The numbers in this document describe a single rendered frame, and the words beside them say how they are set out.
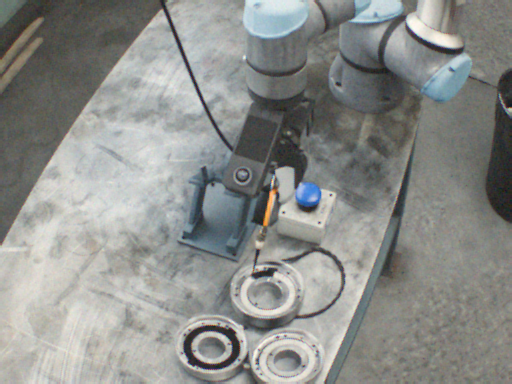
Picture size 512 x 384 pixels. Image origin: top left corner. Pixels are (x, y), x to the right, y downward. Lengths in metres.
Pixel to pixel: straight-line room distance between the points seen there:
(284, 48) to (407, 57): 0.42
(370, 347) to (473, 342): 0.32
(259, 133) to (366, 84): 0.45
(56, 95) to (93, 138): 1.34
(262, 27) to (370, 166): 0.52
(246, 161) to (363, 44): 0.43
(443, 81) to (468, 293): 1.05
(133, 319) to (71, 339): 0.12
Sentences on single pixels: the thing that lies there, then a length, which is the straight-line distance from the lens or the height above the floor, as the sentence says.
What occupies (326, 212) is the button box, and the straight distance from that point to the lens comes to 1.27.
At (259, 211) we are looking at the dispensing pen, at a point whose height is 0.93.
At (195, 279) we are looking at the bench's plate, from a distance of 1.26.
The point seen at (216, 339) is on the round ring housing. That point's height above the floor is 0.82.
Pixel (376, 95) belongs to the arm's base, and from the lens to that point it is 1.47.
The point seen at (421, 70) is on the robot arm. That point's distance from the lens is 1.32.
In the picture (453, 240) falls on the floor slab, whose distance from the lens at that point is 2.34.
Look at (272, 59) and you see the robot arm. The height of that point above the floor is 1.20.
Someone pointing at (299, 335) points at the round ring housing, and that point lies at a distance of 1.17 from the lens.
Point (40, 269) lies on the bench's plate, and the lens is 1.31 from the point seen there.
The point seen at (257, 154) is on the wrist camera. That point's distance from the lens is 1.03.
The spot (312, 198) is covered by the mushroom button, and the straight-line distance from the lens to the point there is 1.25.
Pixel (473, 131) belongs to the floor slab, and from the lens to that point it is 2.67.
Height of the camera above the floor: 1.84
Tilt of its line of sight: 50 degrees down
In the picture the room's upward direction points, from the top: 1 degrees counter-clockwise
